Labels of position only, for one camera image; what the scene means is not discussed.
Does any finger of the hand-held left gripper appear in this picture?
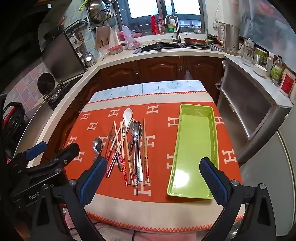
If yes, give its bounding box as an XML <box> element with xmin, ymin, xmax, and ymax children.
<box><xmin>25</xmin><ymin>142</ymin><xmax>80</xmax><ymax>175</ymax></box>
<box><xmin>14</xmin><ymin>141</ymin><xmax>48</xmax><ymax>163</ymax></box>

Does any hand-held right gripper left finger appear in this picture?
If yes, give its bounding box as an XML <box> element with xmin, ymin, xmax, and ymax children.
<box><xmin>30</xmin><ymin>156</ymin><xmax>108</xmax><ymax>241</ymax></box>

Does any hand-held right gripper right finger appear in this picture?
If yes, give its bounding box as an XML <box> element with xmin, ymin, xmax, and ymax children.
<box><xmin>199</xmin><ymin>157</ymin><xmax>281</xmax><ymax>241</ymax></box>

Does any red banded bamboo chopstick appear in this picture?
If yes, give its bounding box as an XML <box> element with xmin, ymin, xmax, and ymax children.
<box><xmin>113</xmin><ymin>121</ymin><xmax>128</xmax><ymax>188</ymax></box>
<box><xmin>105</xmin><ymin>126</ymin><xmax>124</xmax><ymax>161</ymax></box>
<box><xmin>106</xmin><ymin>119</ymin><xmax>134</xmax><ymax>178</ymax></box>
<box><xmin>120</xmin><ymin>121</ymin><xmax>135</xmax><ymax>186</ymax></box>

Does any green plastic tray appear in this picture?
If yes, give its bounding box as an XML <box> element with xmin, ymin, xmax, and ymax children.
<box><xmin>166</xmin><ymin>103</ymin><xmax>220</xmax><ymax>200</ymax></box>

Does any white ceramic spoon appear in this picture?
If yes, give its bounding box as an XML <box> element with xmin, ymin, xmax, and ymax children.
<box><xmin>120</xmin><ymin>108</ymin><xmax>133</xmax><ymax>142</ymax></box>

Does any short metal spoon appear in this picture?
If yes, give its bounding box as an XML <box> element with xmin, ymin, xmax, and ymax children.
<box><xmin>92</xmin><ymin>137</ymin><xmax>103</xmax><ymax>162</ymax></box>

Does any metal chopstick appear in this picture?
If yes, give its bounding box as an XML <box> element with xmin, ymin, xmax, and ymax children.
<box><xmin>134</xmin><ymin>139</ymin><xmax>139</xmax><ymax>197</ymax></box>

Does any brown wooden chopstick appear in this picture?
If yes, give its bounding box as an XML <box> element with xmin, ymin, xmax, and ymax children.
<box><xmin>144</xmin><ymin>136</ymin><xmax>150</xmax><ymax>183</ymax></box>

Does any grey refrigerator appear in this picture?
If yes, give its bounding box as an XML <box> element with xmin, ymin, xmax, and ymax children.
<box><xmin>239</xmin><ymin>109</ymin><xmax>296</xmax><ymax>232</ymax></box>

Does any black gas stove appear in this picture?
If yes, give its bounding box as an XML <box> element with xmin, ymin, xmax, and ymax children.
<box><xmin>43</xmin><ymin>75</ymin><xmax>84</xmax><ymax>110</ymax></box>

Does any orange printed blanket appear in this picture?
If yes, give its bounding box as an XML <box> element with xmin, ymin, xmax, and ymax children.
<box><xmin>62</xmin><ymin>91</ymin><xmax>244</xmax><ymax>233</ymax></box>

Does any black round lid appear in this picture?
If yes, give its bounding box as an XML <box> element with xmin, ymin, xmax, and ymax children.
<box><xmin>37</xmin><ymin>72</ymin><xmax>56</xmax><ymax>94</ymax></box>

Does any stainless splash panel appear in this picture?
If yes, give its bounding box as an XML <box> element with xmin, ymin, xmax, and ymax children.
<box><xmin>40</xmin><ymin>31</ymin><xmax>87</xmax><ymax>80</ymax></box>

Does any ceramic jar with steel lid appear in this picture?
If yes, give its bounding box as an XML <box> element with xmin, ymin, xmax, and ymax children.
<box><xmin>82</xmin><ymin>51</ymin><xmax>96</xmax><ymax>67</ymax></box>

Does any pale floral tablecloth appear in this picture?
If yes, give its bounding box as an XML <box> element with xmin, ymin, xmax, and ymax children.
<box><xmin>89</xmin><ymin>80</ymin><xmax>208</xmax><ymax>102</ymax></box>

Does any white kitchen countertop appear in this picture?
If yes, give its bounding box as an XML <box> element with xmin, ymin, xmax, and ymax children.
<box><xmin>14</xmin><ymin>39</ymin><xmax>294</xmax><ymax>167</ymax></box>

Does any food container with red lid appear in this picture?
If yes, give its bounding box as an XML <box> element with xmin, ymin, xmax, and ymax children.
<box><xmin>108</xmin><ymin>45</ymin><xmax>123</xmax><ymax>55</ymax></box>

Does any black range hood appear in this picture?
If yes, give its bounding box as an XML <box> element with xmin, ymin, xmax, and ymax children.
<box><xmin>0</xmin><ymin>0</ymin><xmax>72</xmax><ymax>70</ymax></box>

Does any white bowl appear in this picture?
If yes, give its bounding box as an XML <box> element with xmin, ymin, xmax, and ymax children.
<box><xmin>253</xmin><ymin>63</ymin><xmax>269</xmax><ymax>77</ymax></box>

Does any red packet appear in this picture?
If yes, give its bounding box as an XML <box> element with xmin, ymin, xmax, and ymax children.
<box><xmin>279</xmin><ymin>68</ymin><xmax>296</xmax><ymax>96</ymax></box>

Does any wooden cutting board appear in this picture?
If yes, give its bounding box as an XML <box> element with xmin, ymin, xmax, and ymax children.
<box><xmin>95</xmin><ymin>25</ymin><xmax>111</xmax><ymax>50</ymax></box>

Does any wooden kitchen cabinet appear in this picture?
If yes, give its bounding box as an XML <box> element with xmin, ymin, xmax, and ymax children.
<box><xmin>44</xmin><ymin>55</ymin><xmax>224</xmax><ymax>160</ymax></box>

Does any green label bottle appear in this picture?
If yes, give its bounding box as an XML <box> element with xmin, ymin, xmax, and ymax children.
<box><xmin>270</xmin><ymin>56</ymin><xmax>284</xmax><ymax>86</ymax></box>

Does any clear plastic bottle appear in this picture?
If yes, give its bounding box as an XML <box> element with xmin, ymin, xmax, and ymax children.
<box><xmin>265</xmin><ymin>52</ymin><xmax>274</xmax><ymax>78</ymax></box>

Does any green label jar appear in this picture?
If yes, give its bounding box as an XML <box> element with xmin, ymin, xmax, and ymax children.
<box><xmin>254</xmin><ymin>47</ymin><xmax>269</xmax><ymax>66</ymax></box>

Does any glass jar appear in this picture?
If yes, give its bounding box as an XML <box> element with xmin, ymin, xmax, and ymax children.
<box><xmin>240</xmin><ymin>38</ymin><xmax>256</xmax><ymax>67</ymax></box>

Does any clear plastic bag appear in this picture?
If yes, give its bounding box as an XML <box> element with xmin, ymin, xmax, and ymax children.
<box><xmin>121</xmin><ymin>24</ymin><xmax>142</xmax><ymax>50</ymax></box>

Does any red frying pan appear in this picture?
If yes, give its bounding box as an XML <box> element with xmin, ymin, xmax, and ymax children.
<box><xmin>184</xmin><ymin>37</ymin><xmax>208</xmax><ymax>47</ymax></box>

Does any stainless electric kettle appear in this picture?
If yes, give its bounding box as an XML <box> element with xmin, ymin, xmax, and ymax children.
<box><xmin>217</xmin><ymin>22</ymin><xmax>240</xmax><ymax>56</ymax></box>

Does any kitchen sink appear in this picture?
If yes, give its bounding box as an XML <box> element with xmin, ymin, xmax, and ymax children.
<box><xmin>133</xmin><ymin>41</ymin><xmax>183</xmax><ymax>54</ymax></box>

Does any hanging steel wok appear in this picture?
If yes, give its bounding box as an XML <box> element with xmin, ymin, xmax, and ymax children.
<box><xmin>89</xmin><ymin>0</ymin><xmax>109</xmax><ymax>25</ymax></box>

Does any red bottle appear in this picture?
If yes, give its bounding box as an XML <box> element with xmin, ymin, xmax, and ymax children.
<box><xmin>150</xmin><ymin>15</ymin><xmax>159</xmax><ymax>35</ymax></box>

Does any chrome faucet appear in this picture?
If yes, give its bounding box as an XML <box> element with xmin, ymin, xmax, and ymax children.
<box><xmin>165</xmin><ymin>14</ymin><xmax>182</xmax><ymax>44</ymax></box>

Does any pink bottle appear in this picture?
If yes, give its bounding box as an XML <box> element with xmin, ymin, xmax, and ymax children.
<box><xmin>158</xmin><ymin>15</ymin><xmax>166</xmax><ymax>35</ymax></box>

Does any kitchen window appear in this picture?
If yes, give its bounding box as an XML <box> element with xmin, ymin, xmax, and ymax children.
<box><xmin>116</xmin><ymin>0</ymin><xmax>206</xmax><ymax>35</ymax></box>

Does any black red frame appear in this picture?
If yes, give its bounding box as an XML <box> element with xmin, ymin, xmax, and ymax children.
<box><xmin>0</xmin><ymin>93</ymin><xmax>28</xmax><ymax>163</ymax></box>

